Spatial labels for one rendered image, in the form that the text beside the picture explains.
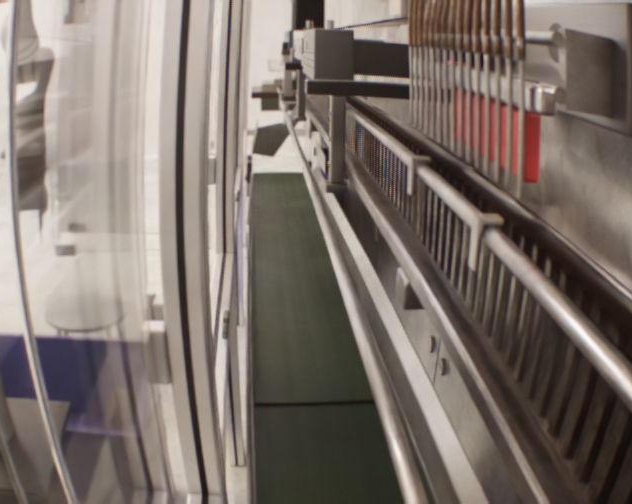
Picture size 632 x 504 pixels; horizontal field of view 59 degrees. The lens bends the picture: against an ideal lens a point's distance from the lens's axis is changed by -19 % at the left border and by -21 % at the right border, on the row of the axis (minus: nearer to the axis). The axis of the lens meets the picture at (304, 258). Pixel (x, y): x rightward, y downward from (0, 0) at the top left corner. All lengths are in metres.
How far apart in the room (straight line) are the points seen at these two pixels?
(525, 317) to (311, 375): 0.44
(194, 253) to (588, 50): 0.40
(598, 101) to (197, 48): 0.35
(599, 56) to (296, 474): 0.46
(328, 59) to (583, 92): 0.69
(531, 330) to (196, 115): 0.34
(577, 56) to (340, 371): 0.46
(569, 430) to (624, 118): 0.31
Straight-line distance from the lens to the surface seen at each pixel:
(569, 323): 0.27
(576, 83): 0.53
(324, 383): 0.74
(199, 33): 0.56
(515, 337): 0.38
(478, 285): 0.44
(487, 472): 0.70
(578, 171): 0.85
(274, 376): 0.76
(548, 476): 0.32
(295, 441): 0.64
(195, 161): 0.57
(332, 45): 1.15
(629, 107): 0.53
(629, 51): 0.53
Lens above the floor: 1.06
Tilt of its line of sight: 19 degrees down
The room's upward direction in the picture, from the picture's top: 1 degrees clockwise
